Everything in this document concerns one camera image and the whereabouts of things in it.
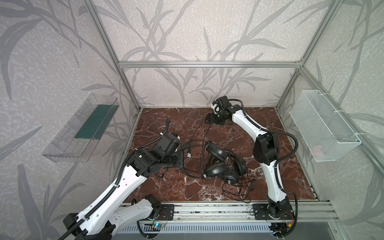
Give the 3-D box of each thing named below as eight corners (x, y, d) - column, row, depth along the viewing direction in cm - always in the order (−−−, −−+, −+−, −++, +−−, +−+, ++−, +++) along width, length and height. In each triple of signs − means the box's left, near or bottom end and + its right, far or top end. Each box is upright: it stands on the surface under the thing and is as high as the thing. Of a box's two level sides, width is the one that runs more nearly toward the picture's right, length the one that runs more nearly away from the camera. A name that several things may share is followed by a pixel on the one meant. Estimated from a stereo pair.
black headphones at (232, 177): (220, 179, 86) (221, 173, 79) (235, 162, 92) (238, 155, 85) (231, 190, 82) (234, 185, 75) (246, 171, 89) (250, 165, 82)
